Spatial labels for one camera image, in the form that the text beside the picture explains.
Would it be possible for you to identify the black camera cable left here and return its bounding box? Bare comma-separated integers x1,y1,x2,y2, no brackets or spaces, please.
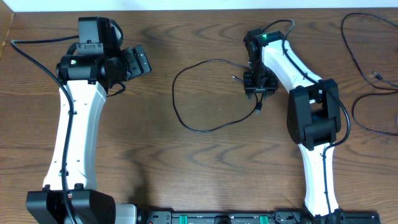
9,34,80,224

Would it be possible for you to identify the thin black cable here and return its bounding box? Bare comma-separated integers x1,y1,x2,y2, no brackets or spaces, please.
340,12,398,137
172,58,264,133

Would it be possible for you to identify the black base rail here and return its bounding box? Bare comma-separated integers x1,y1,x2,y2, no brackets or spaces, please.
114,203,382,224

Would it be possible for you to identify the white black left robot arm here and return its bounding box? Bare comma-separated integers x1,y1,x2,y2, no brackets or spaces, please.
26,17,152,223

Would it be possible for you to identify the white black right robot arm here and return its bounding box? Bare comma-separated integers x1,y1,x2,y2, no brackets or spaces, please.
243,29,341,220

